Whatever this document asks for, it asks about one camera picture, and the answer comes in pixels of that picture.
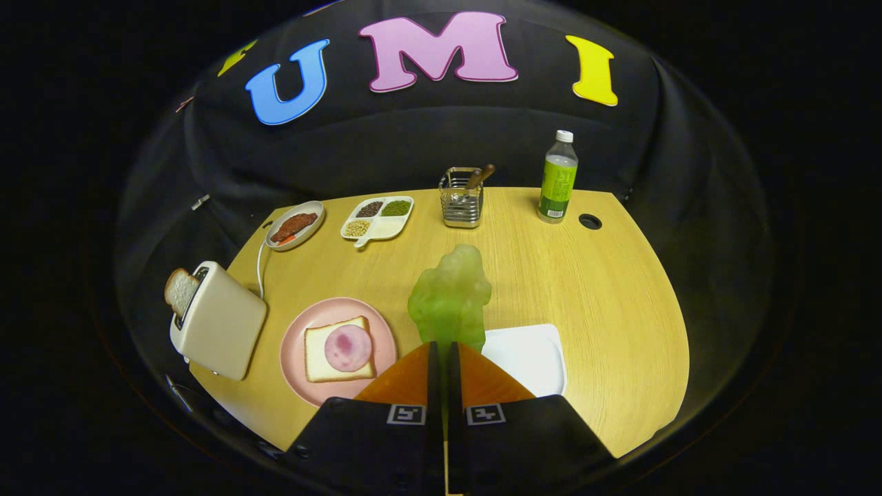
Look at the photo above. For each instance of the silver cloth clip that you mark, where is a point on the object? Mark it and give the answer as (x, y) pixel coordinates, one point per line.
(200, 202)

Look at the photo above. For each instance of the black backdrop cloth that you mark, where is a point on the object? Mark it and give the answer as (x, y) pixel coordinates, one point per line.
(441, 131)

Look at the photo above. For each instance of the pink plate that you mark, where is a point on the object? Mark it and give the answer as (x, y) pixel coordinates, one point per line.
(296, 344)

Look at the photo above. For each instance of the red meat piece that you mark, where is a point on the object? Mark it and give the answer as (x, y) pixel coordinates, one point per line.
(295, 226)

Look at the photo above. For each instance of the square white plate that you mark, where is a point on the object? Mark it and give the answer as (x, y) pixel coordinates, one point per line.
(530, 358)

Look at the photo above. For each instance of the bread slice with ham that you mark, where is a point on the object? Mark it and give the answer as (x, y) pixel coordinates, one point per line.
(315, 355)

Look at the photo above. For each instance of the metal utensil holder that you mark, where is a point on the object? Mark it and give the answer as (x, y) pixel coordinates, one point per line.
(460, 207)

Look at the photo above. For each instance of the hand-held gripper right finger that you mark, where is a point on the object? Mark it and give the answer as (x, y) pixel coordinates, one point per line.
(524, 448)

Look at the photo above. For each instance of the green label bottle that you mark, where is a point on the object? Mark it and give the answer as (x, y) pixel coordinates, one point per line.
(558, 182)

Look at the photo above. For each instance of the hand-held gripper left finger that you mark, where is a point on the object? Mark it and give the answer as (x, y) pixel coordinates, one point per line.
(372, 448)

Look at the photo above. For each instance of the green lettuce leaf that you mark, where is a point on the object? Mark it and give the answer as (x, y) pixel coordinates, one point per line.
(451, 296)

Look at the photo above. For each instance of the pink ham slice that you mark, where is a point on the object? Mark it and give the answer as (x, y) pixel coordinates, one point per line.
(348, 348)

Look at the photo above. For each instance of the divided white bean dish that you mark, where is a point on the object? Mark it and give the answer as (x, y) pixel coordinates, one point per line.
(386, 226)

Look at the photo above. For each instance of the round white plate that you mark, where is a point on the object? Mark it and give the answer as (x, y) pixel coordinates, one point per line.
(313, 210)

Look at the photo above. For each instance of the cream toaster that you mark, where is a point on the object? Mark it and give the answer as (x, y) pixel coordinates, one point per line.
(224, 324)

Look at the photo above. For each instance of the toasted bread slice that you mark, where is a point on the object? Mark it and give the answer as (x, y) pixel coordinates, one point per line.
(180, 291)

